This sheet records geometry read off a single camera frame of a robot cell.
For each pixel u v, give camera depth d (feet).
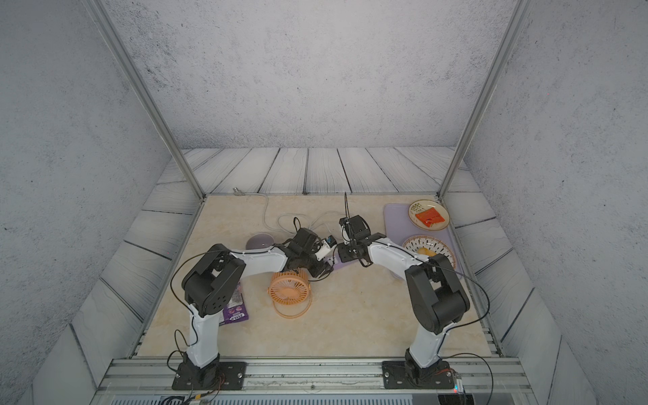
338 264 3.03
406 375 2.37
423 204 3.76
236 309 2.71
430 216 3.57
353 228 2.42
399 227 3.55
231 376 2.39
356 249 2.25
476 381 2.43
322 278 2.96
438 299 1.55
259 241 3.26
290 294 2.71
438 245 3.25
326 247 2.85
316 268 2.85
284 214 3.77
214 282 1.72
